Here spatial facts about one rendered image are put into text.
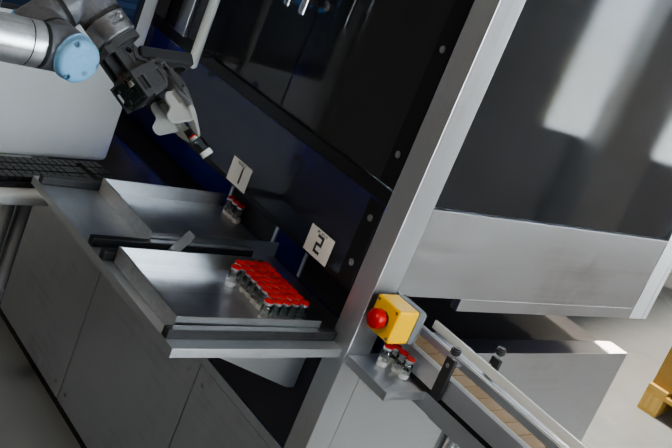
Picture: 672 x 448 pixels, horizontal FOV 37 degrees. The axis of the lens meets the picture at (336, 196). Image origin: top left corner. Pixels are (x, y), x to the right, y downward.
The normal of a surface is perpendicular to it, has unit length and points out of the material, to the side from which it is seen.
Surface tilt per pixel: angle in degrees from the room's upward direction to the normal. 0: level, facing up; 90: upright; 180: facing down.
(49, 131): 90
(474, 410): 90
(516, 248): 90
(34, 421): 0
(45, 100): 90
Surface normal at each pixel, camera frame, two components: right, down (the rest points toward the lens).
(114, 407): -0.75, -0.10
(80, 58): 0.59, 0.45
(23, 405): 0.36, -0.89
